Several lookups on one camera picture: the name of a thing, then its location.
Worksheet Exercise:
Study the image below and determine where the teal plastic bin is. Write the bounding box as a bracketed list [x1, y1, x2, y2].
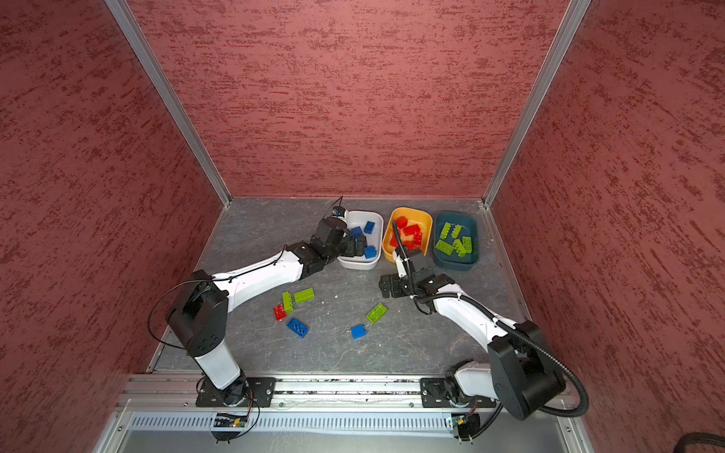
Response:
[432, 211, 479, 272]

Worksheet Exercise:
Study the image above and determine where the corner aluminium post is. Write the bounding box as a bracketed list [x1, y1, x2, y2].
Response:
[483, 0, 591, 210]
[105, 0, 233, 209]

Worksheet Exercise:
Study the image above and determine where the aluminium front rail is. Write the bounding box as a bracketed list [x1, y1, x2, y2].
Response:
[116, 372, 456, 413]

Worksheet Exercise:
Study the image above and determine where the green lego brick end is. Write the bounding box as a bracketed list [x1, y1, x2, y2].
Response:
[462, 236, 473, 254]

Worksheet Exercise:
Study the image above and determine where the green lego brick long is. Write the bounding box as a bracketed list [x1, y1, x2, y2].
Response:
[294, 288, 315, 304]

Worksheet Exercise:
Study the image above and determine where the left corner aluminium post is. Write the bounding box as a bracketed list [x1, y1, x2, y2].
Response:
[105, 0, 233, 209]

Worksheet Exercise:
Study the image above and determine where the narrow green lego brick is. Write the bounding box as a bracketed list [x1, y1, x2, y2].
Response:
[282, 292, 294, 314]

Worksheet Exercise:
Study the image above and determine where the blue lego cube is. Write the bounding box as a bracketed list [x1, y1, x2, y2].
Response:
[364, 245, 378, 260]

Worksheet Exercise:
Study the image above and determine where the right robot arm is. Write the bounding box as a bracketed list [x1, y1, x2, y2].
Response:
[379, 274, 566, 420]

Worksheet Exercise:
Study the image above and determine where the blue square lego brick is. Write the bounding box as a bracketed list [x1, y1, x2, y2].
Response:
[350, 325, 367, 340]

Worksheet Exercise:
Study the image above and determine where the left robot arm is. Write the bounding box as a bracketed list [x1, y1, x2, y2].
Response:
[166, 209, 360, 399]

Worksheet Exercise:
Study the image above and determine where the white plastic bin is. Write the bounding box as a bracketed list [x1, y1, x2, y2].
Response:
[338, 211, 383, 271]

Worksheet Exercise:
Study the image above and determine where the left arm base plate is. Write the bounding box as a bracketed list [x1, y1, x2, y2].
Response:
[196, 376, 277, 410]

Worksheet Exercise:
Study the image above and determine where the yellow plastic bin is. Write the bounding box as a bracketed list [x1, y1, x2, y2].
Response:
[381, 207, 433, 262]

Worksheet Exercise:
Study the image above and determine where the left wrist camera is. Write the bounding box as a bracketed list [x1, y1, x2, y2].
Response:
[332, 206, 347, 220]

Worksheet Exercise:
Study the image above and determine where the small red lego brick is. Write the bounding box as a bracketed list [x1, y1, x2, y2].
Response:
[274, 305, 288, 321]

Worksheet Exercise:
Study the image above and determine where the red lego plate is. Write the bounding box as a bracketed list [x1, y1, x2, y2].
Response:
[402, 224, 422, 236]

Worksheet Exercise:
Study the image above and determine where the right corner aluminium post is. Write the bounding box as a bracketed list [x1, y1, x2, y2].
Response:
[483, 0, 591, 210]

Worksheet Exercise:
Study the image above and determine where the large blue lego brick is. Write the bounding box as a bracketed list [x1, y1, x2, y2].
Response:
[287, 318, 310, 338]

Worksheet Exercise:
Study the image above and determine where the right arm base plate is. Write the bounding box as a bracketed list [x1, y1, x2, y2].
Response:
[419, 377, 497, 409]

